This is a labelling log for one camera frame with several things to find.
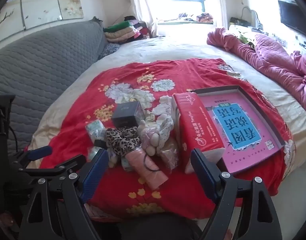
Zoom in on clear plastic bag of cloth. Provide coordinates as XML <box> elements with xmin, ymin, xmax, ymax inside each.
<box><xmin>157</xmin><ymin>137</ymin><xmax>180</xmax><ymax>175</ymax></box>

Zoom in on leopard print scrunchie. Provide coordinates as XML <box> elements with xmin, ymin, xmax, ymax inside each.
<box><xmin>104</xmin><ymin>127</ymin><xmax>141</xmax><ymax>155</ymax></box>

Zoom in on dark square box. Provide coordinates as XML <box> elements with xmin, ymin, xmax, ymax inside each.
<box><xmin>111</xmin><ymin>101</ymin><xmax>143</xmax><ymax>128</ymax></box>

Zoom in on pink box lid tray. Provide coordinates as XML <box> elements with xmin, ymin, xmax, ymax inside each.
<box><xmin>190</xmin><ymin>85</ymin><xmax>286</xmax><ymax>175</ymax></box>

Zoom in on pink and blue book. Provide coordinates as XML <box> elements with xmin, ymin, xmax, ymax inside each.
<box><xmin>200</xmin><ymin>91</ymin><xmax>281</xmax><ymax>174</ymax></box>

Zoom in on floral wall painting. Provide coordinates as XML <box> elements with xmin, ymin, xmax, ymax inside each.
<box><xmin>0</xmin><ymin>0</ymin><xmax>84</xmax><ymax>45</ymax></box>

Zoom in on cream plush bear purple bow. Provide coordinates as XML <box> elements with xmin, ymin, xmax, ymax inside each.
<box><xmin>108</xmin><ymin>152</ymin><xmax>122</xmax><ymax>168</ymax></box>

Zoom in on green cloth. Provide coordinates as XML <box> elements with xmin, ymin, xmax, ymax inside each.
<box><xmin>237</xmin><ymin>31</ymin><xmax>255</xmax><ymax>47</ymax></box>

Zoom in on red tissue pack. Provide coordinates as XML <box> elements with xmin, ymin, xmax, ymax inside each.
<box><xmin>172</xmin><ymin>92</ymin><xmax>225</xmax><ymax>174</ymax></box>

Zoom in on dark patterned pillow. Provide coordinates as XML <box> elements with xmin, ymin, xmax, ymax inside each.
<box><xmin>98</xmin><ymin>43</ymin><xmax>121</xmax><ymax>60</ymax></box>

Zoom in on pink quilt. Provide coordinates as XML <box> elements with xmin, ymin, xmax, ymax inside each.
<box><xmin>206</xmin><ymin>27</ymin><xmax>306</xmax><ymax>117</ymax></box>

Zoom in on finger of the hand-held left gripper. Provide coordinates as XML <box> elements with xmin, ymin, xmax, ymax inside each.
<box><xmin>18</xmin><ymin>154</ymin><xmax>86</xmax><ymax>178</ymax></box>
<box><xmin>23</xmin><ymin>145</ymin><xmax>53</xmax><ymax>162</ymax></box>

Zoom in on cluttered white desk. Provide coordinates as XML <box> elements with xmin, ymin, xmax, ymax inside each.
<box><xmin>228</xmin><ymin>17</ymin><xmax>306</xmax><ymax>63</ymax></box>

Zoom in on light blue tissue packet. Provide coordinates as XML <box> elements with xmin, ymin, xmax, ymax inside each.
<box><xmin>87</xmin><ymin>145</ymin><xmax>101</xmax><ymax>163</ymax></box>

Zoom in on green floral tissue packet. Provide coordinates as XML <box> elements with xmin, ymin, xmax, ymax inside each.
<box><xmin>85</xmin><ymin>119</ymin><xmax>106</xmax><ymax>143</ymax></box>

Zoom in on grey quilted headboard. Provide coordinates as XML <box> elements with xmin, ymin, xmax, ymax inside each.
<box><xmin>0</xmin><ymin>20</ymin><xmax>106</xmax><ymax>155</ymax></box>

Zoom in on clothes on windowsill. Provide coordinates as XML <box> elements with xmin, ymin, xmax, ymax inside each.
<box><xmin>178</xmin><ymin>12</ymin><xmax>213</xmax><ymax>23</ymax></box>

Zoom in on black flat television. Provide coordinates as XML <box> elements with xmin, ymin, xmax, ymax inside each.
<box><xmin>278</xmin><ymin>0</ymin><xmax>306</xmax><ymax>38</ymax></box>

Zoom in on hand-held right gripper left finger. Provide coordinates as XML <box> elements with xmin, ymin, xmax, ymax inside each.
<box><xmin>18</xmin><ymin>148</ymin><xmax>111</xmax><ymax>240</ymax></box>

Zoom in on stack of folded clothes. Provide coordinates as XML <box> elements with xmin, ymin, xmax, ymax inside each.
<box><xmin>103</xmin><ymin>16</ymin><xmax>150</xmax><ymax>45</ymax></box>

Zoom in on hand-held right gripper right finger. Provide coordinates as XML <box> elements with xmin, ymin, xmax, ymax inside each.
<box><xmin>190</xmin><ymin>148</ymin><xmax>283</xmax><ymax>240</ymax></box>

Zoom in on red floral blanket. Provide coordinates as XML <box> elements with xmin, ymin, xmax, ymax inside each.
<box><xmin>25</xmin><ymin>58</ymin><xmax>296</xmax><ymax>222</ymax></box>

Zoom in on cream curtain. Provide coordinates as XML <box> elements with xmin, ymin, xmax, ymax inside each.
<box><xmin>127</xmin><ymin>0</ymin><xmax>158</xmax><ymax>39</ymax></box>
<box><xmin>213</xmin><ymin>0</ymin><xmax>231</xmax><ymax>30</ymax></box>

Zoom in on beige bed sheet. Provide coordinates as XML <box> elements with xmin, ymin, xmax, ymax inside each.
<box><xmin>25</xmin><ymin>34</ymin><xmax>306</xmax><ymax>205</ymax></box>

